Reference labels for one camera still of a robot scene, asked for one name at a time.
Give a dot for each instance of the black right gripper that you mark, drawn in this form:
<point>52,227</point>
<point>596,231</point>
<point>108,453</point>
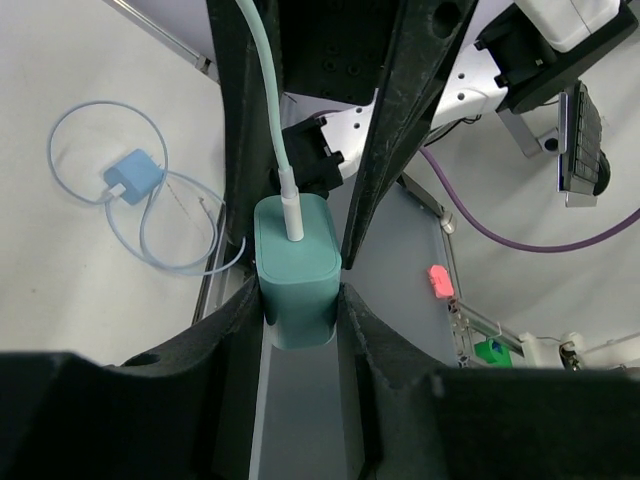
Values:
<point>335,50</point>

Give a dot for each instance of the blue charger plug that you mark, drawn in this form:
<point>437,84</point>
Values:
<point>134,176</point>

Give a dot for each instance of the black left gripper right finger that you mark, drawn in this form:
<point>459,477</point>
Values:
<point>408,416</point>

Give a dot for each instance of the green object beyond frame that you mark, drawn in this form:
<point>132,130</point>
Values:
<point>493,353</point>

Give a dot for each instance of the black keyboard in background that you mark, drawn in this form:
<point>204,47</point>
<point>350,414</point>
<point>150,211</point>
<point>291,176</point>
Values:
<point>584,171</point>

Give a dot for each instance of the teal charger plug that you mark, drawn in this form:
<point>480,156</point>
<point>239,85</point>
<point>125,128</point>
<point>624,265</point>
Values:
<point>299,281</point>

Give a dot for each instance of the pink object beyond frame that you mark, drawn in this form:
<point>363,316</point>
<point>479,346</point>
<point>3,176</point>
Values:
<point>441,282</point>

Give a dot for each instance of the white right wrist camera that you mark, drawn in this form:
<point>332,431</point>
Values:
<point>566,23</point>

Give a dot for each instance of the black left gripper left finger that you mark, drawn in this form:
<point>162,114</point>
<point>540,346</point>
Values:
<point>184,409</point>

